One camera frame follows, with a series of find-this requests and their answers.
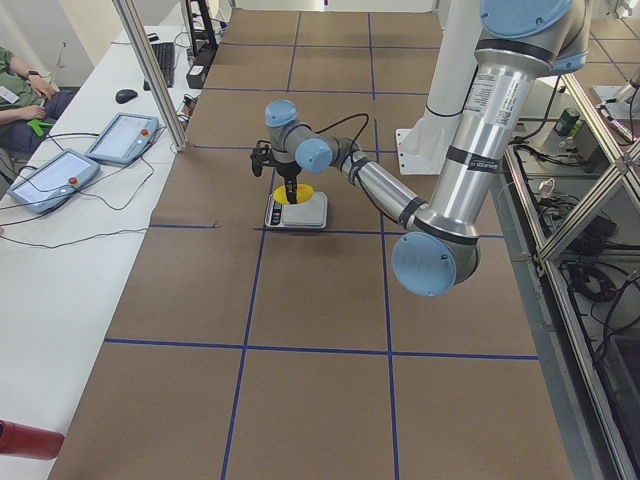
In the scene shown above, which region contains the brown paper table mat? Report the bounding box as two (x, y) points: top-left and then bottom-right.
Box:
(51, 10), (572, 479)

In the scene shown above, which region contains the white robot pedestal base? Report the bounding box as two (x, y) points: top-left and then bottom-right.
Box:
(396, 0), (482, 175)

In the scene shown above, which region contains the silver digital kitchen scale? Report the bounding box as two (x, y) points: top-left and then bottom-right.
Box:
(264, 191), (328, 230)

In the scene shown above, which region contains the yellow orange mango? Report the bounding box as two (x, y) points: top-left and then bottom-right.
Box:
(272, 184), (315, 205)

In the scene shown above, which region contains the black keyboard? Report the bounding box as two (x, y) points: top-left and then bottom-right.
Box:
(151, 42), (175, 88)

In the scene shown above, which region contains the seated person green shirt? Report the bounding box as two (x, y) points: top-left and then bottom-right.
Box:
(1, 48), (75, 155)

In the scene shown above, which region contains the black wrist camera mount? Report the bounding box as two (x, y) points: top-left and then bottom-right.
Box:
(250, 140), (275, 177)

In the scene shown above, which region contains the red bottle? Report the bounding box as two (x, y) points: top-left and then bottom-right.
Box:
(0, 420), (65, 460)

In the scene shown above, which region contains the teach pendant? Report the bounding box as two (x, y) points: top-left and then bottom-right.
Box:
(86, 112), (159, 165)
(8, 149), (100, 214)

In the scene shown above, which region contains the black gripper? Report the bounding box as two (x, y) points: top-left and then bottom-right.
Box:
(273, 152), (302, 204)

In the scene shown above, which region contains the aluminium frame column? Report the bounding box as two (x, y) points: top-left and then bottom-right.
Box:
(112, 0), (187, 152)

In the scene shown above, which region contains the teach pendant far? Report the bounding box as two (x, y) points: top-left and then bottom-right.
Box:
(86, 112), (159, 165)

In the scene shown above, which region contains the teach pendant near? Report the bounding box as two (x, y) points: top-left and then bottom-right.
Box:
(8, 149), (100, 214)

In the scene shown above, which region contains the black computer mouse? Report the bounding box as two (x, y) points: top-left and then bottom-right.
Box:
(114, 89), (138, 104)

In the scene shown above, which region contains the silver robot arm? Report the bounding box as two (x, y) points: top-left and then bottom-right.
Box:
(251, 1), (592, 296)

